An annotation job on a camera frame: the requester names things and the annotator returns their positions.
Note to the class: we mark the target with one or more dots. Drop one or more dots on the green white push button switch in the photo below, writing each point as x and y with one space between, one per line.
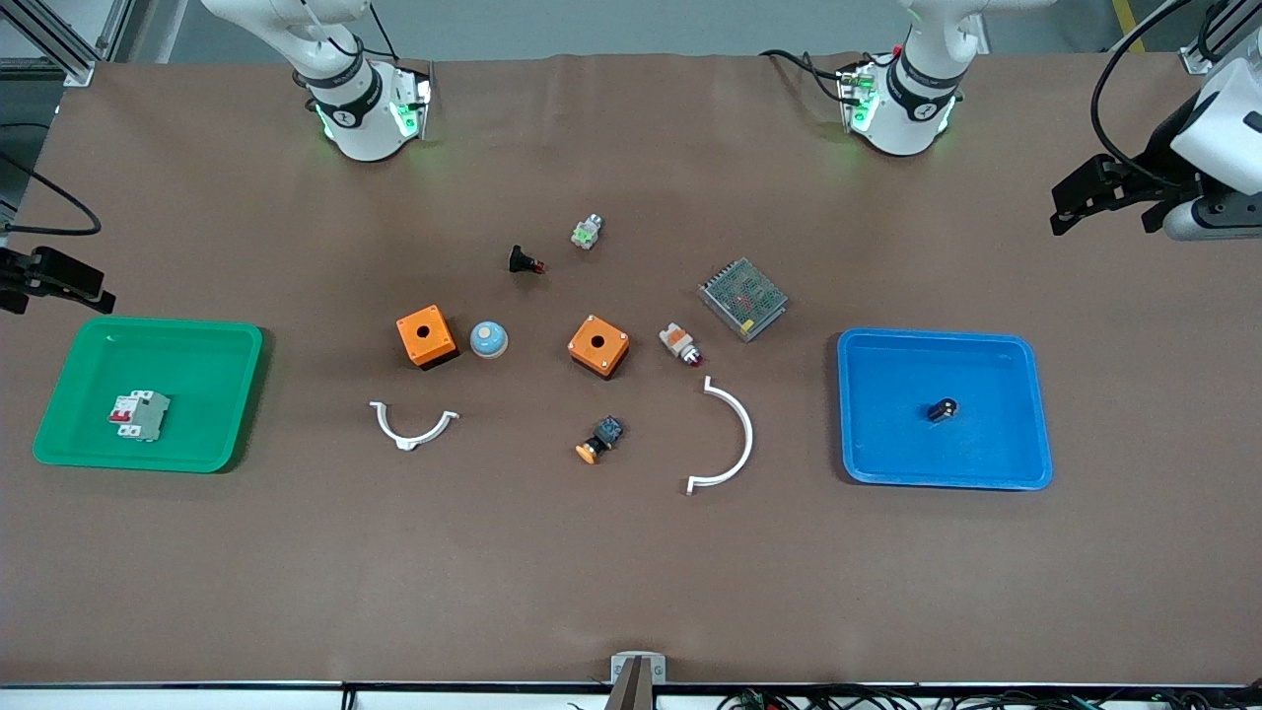
586 235

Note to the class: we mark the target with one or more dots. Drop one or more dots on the green plastic tray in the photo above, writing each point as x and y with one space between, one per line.
197 375

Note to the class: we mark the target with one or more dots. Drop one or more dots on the brown camera post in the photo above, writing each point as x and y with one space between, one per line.
633 692

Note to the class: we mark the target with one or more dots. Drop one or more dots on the small black capacitor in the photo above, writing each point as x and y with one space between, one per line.
940 411

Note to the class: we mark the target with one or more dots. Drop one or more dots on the small white curved bracket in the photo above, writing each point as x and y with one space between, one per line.
399 437

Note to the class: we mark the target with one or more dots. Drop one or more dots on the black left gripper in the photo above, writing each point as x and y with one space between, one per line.
1159 161

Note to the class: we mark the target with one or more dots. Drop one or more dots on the light blue dome button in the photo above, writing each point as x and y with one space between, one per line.
488 340

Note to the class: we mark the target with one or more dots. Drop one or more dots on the large white curved bracket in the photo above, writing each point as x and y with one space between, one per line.
746 434

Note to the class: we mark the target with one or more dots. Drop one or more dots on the black red small switch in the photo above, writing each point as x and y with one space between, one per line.
518 259

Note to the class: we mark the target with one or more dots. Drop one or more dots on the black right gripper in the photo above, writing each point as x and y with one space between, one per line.
20 272

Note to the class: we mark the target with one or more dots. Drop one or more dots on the white red circuit breaker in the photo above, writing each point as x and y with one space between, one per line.
148 416

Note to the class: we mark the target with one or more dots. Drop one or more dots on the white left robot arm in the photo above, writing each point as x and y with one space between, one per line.
902 123

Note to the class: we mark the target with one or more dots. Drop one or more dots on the blue plastic tray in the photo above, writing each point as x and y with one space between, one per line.
887 414

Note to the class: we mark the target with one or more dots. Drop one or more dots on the aluminium frame profile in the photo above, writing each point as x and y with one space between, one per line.
69 59

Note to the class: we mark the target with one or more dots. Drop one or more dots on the orange mushroom push button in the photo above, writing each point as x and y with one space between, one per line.
590 453

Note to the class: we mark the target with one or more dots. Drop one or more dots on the red indicator light orange body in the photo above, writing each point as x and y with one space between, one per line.
676 338

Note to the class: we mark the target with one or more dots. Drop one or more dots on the orange button box with hole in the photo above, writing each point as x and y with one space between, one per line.
612 345
441 336

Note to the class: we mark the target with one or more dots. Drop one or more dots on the metal table edge bracket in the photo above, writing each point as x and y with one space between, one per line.
619 666

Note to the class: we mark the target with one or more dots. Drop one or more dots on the metal mesh power supply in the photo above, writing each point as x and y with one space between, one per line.
744 296

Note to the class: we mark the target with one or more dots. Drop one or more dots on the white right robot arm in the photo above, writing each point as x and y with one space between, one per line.
360 128

